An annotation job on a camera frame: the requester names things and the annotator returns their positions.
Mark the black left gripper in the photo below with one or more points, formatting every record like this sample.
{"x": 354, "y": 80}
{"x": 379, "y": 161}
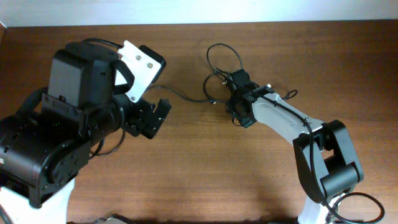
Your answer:
{"x": 144, "y": 119}

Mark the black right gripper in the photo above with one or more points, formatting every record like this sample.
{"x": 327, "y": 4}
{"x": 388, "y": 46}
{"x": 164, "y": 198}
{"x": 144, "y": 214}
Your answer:
{"x": 237, "y": 101}

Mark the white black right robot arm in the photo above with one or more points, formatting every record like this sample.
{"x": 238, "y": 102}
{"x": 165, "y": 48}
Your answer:
{"x": 327, "y": 163}

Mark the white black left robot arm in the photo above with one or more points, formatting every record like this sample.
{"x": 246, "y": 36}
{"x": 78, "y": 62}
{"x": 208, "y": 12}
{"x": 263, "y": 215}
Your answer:
{"x": 95, "y": 89}

